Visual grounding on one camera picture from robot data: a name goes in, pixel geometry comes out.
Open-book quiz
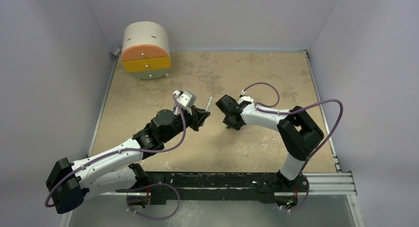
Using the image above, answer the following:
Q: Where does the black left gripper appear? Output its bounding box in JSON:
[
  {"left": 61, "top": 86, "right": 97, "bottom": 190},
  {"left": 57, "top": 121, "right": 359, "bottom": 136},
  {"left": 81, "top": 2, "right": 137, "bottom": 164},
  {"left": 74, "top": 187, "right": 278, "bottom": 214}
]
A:
[{"left": 163, "top": 104, "right": 210, "bottom": 142}]

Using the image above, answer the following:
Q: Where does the white marker black tip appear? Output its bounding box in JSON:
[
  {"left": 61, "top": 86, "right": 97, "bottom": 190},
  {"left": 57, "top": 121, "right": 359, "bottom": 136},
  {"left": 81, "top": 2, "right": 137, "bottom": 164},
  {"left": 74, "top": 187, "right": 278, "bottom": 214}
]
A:
[{"left": 205, "top": 96, "right": 213, "bottom": 112}]

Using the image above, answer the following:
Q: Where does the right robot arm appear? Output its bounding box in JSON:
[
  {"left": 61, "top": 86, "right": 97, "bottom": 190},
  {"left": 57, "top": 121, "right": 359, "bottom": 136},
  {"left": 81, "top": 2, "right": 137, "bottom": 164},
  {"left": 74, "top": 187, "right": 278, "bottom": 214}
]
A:
[{"left": 216, "top": 94, "right": 324, "bottom": 191}]

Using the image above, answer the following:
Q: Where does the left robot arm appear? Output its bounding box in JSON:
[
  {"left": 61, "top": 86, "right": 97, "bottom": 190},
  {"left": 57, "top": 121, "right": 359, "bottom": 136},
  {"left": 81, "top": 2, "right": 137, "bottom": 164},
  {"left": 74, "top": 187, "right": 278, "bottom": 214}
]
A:
[{"left": 45, "top": 106, "right": 210, "bottom": 214}]

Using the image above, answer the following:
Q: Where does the small three-drawer pastel cabinet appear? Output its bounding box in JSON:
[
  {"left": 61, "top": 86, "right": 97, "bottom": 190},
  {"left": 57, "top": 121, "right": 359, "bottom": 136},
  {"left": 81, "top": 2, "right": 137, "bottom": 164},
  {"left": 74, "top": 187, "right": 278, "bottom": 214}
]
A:
[{"left": 121, "top": 21, "right": 171, "bottom": 80}]

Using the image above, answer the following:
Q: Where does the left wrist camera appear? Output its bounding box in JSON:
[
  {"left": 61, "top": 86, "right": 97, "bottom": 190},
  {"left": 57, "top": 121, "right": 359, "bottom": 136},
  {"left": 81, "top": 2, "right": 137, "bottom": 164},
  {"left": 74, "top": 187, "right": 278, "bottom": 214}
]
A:
[{"left": 173, "top": 90, "right": 197, "bottom": 115}]

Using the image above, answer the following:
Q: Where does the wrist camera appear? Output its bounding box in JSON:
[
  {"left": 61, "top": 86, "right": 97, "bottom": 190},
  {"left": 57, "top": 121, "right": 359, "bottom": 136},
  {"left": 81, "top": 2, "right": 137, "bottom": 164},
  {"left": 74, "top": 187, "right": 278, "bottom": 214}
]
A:
[
  {"left": 237, "top": 92, "right": 254, "bottom": 104},
  {"left": 173, "top": 90, "right": 197, "bottom": 115}
]

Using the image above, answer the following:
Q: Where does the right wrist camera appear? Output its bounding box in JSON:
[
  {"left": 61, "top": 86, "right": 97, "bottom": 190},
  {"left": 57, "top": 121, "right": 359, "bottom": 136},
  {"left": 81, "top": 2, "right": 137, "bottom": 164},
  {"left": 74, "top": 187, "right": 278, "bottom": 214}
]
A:
[{"left": 237, "top": 92, "right": 254, "bottom": 104}]

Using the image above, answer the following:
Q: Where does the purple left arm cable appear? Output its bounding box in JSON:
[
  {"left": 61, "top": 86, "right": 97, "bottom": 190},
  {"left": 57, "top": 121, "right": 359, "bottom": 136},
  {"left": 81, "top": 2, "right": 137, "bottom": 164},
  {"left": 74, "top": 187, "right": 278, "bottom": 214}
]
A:
[{"left": 44, "top": 94, "right": 187, "bottom": 208}]

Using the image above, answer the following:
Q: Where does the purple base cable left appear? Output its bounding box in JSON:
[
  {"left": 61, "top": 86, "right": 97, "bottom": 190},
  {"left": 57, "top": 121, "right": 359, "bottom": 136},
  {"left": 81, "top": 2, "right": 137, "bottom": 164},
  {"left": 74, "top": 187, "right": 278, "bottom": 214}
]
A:
[{"left": 126, "top": 180, "right": 182, "bottom": 220}]

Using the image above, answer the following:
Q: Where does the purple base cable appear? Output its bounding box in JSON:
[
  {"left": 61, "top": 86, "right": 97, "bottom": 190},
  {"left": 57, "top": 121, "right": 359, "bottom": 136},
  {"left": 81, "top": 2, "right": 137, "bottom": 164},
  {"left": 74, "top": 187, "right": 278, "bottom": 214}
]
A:
[
  {"left": 126, "top": 180, "right": 182, "bottom": 220},
  {"left": 278, "top": 175, "right": 311, "bottom": 213}
]

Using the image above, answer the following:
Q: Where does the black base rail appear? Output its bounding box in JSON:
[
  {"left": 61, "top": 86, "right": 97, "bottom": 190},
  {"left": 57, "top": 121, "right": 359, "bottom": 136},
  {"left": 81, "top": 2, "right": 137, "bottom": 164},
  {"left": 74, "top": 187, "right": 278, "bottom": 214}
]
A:
[{"left": 116, "top": 164, "right": 309, "bottom": 207}]

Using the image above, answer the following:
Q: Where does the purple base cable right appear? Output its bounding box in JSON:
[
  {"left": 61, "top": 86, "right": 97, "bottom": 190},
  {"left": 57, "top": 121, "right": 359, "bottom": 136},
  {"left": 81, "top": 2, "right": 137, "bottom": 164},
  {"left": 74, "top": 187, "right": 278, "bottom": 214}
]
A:
[{"left": 278, "top": 175, "right": 311, "bottom": 213}]

